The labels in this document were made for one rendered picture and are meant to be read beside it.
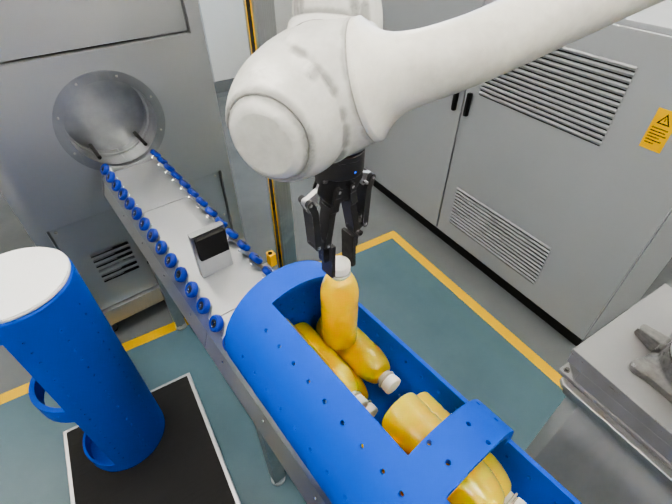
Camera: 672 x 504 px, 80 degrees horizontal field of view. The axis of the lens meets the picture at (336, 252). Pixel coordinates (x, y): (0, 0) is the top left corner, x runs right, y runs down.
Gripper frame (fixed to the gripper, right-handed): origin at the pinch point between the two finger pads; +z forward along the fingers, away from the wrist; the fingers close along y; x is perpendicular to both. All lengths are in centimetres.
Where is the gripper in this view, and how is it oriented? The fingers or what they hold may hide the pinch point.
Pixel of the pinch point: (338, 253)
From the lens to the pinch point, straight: 69.5
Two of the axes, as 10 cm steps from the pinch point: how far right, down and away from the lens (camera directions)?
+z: 0.1, 7.4, 6.7
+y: -7.8, 4.2, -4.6
